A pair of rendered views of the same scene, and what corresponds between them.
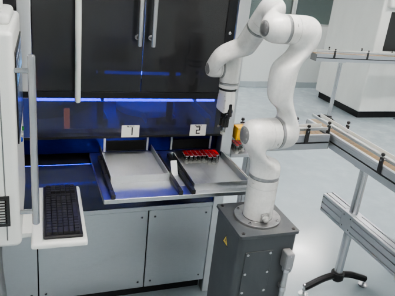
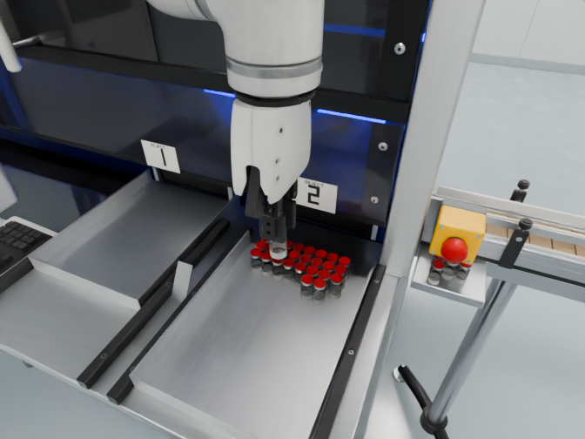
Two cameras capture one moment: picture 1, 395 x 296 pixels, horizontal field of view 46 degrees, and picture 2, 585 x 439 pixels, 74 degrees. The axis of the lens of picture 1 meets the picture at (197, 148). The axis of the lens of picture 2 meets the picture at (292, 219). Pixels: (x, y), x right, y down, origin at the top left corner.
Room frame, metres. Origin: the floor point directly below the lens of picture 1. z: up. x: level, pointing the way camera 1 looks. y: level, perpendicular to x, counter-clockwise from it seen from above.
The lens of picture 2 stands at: (1.76, -0.36, 1.42)
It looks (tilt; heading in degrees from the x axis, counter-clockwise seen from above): 39 degrees down; 45
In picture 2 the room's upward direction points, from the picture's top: straight up
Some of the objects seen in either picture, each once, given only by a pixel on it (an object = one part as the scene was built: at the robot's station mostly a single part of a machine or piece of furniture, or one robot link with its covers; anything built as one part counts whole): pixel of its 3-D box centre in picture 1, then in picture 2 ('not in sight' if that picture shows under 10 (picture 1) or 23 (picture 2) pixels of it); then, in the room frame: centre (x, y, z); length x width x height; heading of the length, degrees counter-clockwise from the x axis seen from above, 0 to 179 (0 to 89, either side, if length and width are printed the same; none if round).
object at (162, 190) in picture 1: (171, 172); (196, 283); (1.98, 0.11, 0.87); 0.70 x 0.48 x 0.02; 111
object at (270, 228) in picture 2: (226, 121); (267, 222); (1.98, -0.11, 1.15); 0.03 x 0.03 x 0.07; 21
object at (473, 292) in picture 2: (236, 150); (450, 268); (2.35, -0.21, 0.87); 0.14 x 0.13 x 0.02; 21
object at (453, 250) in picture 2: not in sight; (454, 248); (2.27, -0.23, 1.00); 0.04 x 0.04 x 0.04; 21
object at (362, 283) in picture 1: (335, 280); not in sight; (2.40, -0.94, 0.07); 0.50 x 0.08 x 0.14; 111
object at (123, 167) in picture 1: (133, 162); (145, 227); (1.99, 0.29, 0.90); 0.34 x 0.26 x 0.04; 21
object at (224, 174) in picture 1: (208, 169); (267, 321); (2.01, -0.07, 0.90); 0.34 x 0.26 x 0.04; 21
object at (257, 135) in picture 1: (261, 148); not in sight; (1.66, -0.24, 1.16); 0.19 x 0.12 x 0.24; 117
